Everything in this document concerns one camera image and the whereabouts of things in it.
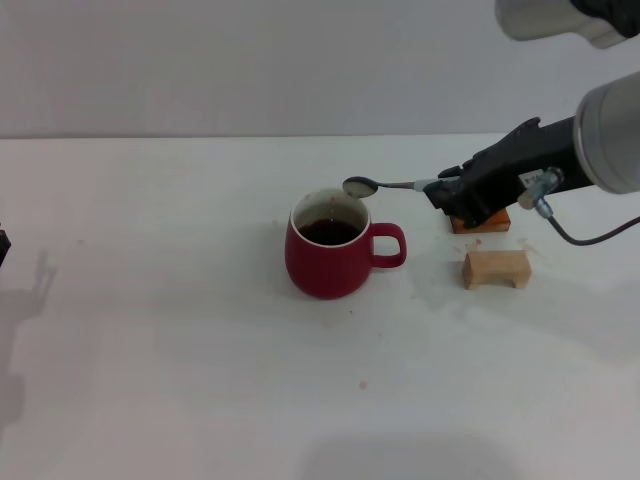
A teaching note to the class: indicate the red ceramic cup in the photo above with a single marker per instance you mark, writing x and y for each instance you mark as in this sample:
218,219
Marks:
325,270

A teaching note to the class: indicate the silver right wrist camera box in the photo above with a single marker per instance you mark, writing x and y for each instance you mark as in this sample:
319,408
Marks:
540,17

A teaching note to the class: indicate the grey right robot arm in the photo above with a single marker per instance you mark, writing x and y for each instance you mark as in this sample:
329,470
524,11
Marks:
612,135

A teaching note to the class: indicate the light wooden block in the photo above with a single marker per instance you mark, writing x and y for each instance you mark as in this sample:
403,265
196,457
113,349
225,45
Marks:
492,267

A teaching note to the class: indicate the dark brown coffee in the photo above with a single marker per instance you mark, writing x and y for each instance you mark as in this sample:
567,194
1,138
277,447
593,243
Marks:
330,232

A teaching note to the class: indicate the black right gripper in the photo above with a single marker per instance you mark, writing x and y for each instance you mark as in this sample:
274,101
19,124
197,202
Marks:
520,155

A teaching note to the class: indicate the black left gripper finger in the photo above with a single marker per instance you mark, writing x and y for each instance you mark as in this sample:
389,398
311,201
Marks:
4,247

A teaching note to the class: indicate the dark brown wooden block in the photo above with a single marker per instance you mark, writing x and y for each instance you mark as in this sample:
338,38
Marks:
500,222

